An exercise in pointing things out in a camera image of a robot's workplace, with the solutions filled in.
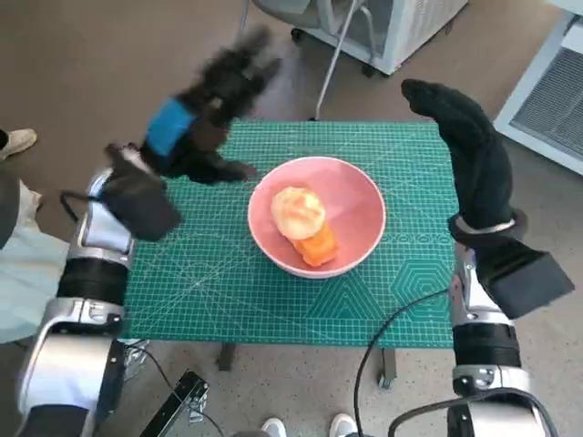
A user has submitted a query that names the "black left hand blue tape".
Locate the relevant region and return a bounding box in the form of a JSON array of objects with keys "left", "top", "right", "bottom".
[{"left": 136, "top": 25, "right": 281, "bottom": 186}]

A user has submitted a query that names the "grey office chair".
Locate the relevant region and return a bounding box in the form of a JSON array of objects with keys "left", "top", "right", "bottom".
[{"left": 251, "top": 0, "right": 371, "bottom": 123}]

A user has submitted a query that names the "black metal stand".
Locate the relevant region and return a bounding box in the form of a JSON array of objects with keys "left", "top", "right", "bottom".
[{"left": 136, "top": 370, "right": 212, "bottom": 437}]

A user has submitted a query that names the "pale round toy bread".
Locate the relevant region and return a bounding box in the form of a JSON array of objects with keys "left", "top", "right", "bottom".
[{"left": 271, "top": 185, "right": 328, "bottom": 241}]

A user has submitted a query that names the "short black wrist cable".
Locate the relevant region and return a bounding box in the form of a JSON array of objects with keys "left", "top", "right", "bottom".
[{"left": 59, "top": 191, "right": 99, "bottom": 225}]

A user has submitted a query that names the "black gloved right hand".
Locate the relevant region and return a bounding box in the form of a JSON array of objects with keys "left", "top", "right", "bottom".
[{"left": 400, "top": 78, "right": 516, "bottom": 228}]

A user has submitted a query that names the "long black cable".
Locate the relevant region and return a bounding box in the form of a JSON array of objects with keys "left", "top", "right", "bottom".
[{"left": 353, "top": 288, "right": 453, "bottom": 437}]

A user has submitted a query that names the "person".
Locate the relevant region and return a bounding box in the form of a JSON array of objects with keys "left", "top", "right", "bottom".
[
  {"left": 0, "top": 185, "right": 150, "bottom": 380},
  {"left": 260, "top": 412, "right": 355, "bottom": 437},
  {"left": 0, "top": 127, "right": 38, "bottom": 250}
]

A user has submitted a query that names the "pink bowl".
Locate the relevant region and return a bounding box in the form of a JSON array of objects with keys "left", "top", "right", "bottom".
[{"left": 247, "top": 156, "right": 387, "bottom": 280}]

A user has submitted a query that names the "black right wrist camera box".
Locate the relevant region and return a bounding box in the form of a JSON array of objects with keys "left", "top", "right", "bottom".
[{"left": 479, "top": 239, "right": 577, "bottom": 320}]

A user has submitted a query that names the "browned toy bread bun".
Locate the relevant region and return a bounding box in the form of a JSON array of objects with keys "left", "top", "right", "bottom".
[{"left": 291, "top": 224, "right": 341, "bottom": 267}]

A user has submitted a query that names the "white appliance with grille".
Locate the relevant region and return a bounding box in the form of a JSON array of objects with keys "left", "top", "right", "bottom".
[{"left": 493, "top": 12, "right": 583, "bottom": 178}]

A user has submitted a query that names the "green cutting mat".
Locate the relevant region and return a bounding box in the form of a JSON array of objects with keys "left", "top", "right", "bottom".
[{"left": 121, "top": 119, "right": 459, "bottom": 342}]

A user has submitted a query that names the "white vented cabinet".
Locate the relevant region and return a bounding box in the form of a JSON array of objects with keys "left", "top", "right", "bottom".
[{"left": 291, "top": 0, "right": 470, "bottom": 77}]

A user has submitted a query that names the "table leg with caster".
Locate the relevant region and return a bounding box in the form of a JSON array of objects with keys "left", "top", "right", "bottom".
[{"left": 376, "top": 347, "right": 397, "bottom": 390}]

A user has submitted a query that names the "brown table leg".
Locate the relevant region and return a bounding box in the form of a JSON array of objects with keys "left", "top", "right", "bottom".
[{"left": 217, "top": 341, "right": 237, "bottom": 372}]

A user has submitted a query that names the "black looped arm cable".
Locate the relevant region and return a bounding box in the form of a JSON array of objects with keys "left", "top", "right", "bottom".
[{"left": 386, "top": 394, "right": 553, "bottom": 437}]

